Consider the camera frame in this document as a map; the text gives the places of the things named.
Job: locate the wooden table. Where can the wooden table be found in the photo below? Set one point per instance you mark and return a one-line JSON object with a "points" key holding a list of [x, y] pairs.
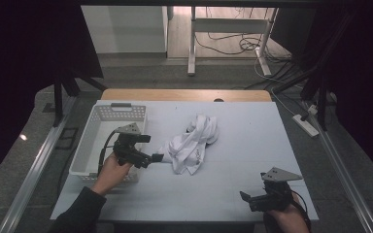
{"points": [[175, 94]]}

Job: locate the aluminium rail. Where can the aluminium rail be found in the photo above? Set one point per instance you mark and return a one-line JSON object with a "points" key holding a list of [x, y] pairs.
{"points": [[346, 184], [35, 168]]}

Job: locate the white power strip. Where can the white power strip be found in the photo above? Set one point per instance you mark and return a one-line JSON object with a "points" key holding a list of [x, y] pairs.
{"points": [[305, 125]]}

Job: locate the person's right hand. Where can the person's right hand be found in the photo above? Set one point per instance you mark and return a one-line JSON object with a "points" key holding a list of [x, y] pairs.
{"points": [[286, 221]]}

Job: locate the white garment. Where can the white garment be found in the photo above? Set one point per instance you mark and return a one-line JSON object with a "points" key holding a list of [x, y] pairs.
{"points": [[187, 145]]}

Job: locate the white cabinet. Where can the white cabinet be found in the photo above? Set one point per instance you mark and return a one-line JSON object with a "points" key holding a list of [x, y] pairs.
{"points": [[123, 29]]}

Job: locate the person's left hand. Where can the person's left hand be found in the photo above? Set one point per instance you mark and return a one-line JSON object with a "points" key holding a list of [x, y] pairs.
{"points": [[110, 174]]}

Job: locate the white desk frame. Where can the white desk frame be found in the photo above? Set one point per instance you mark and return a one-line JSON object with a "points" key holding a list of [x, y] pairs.
{"points": [[191, 48]]}

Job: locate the black metal stand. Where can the black metal stand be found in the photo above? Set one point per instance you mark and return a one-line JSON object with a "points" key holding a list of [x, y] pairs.
{"points": [[321, 106], [58, 103]]}

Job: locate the dark curtain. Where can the dark curtain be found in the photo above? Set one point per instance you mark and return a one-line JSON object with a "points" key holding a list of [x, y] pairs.
{"points": [[19, 58], [359, 64]]}

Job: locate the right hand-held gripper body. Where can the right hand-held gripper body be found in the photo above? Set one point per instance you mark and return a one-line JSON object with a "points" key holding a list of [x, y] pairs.
{"points": [[272, 199]]}

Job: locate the white perforated plastic basket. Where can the white perforated plastic basket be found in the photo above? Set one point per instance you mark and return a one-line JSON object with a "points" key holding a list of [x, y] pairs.
{"points": [[92, 139]]}

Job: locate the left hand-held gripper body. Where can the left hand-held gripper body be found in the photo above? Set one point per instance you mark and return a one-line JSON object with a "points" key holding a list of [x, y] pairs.
{"points": [[128, 150]]}

